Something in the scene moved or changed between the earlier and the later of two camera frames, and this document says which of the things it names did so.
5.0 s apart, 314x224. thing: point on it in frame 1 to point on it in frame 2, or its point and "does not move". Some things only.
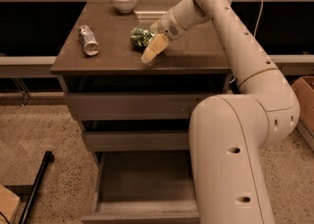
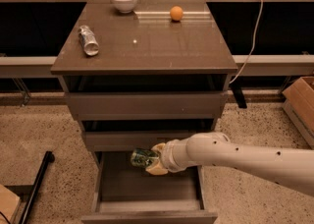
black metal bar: (48, 158) does not move
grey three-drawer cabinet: (136, 116) does not move
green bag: (140, 38) to (142, 157)
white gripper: (167, 24) to (168, 158)
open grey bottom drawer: (143, 187) does not move
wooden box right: (304, 90) does not move
